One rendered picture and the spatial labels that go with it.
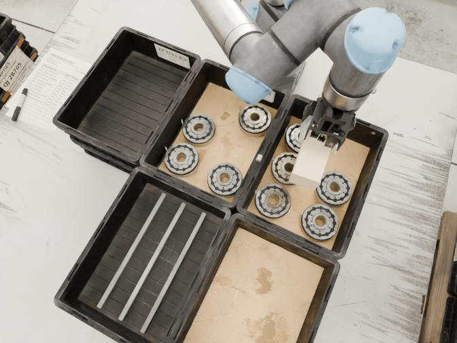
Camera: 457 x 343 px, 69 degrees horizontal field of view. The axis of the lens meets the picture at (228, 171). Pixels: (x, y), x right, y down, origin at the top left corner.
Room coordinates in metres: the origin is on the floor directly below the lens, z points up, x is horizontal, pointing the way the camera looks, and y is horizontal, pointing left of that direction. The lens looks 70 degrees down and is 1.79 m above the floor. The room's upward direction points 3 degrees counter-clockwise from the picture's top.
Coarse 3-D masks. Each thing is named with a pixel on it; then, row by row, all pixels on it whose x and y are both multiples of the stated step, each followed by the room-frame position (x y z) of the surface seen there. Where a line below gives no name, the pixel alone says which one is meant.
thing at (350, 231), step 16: (272, 144) 0.38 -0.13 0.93; (384, 144) 0.36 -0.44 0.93; (256, 176) 0.29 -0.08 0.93; (368, 176) 0.27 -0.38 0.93; (368, 192) 0.23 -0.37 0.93; (240, 208) 0.21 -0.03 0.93; (272, 224) 0.16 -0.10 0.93; (352, 224) 0.15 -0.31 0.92; (304, 240) 0.11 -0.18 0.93; (336, 256) 0.07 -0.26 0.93
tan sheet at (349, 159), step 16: (352, 144) 0.41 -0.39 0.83; (336, 160) 0.36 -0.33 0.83; (352, 160) 0.36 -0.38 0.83; (352, 176) 0.31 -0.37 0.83; (256, 192) 0.28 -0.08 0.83; (288, 192) 0.27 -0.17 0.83; (304, 192) 0.27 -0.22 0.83; (352, 192) 0.26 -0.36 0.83; (304, 208) 0.22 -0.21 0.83; (336, 208) 0.21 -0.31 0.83; (288, 224) 0.18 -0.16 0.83; (320, 224) 0.17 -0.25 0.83
